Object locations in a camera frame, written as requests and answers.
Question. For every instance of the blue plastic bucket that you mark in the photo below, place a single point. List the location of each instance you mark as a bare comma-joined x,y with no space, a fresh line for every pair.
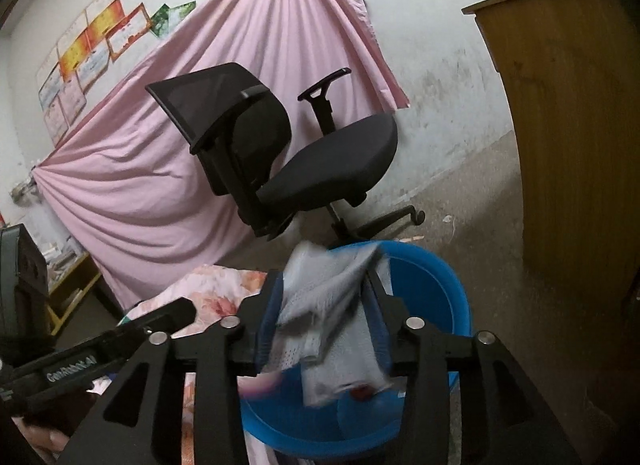
360,419

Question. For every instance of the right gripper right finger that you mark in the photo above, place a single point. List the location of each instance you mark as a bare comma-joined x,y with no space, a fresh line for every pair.
503,416

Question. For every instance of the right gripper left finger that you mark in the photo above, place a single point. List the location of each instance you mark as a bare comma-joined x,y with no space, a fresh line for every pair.
138,420

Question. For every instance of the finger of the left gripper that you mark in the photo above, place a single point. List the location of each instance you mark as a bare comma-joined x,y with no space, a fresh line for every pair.
169,319

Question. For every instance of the black office chair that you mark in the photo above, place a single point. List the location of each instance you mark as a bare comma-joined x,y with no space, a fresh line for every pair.
237,128

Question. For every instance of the person's left hand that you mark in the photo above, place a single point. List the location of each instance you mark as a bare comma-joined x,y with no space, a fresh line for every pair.
48,443

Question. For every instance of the floral pink tablecloth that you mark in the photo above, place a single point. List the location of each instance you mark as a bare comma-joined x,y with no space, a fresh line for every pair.
216,292

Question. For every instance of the wooden cabinet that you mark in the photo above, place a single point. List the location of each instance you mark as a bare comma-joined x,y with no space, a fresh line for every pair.
570,71

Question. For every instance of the certificates on wall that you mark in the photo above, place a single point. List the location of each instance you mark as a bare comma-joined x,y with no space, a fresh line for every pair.
98,37

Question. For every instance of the grey mesh cloth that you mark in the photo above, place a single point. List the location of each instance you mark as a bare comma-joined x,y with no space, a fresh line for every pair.
322,325

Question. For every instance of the wooden shelf unit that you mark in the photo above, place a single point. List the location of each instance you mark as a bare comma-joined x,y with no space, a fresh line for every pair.
69,291

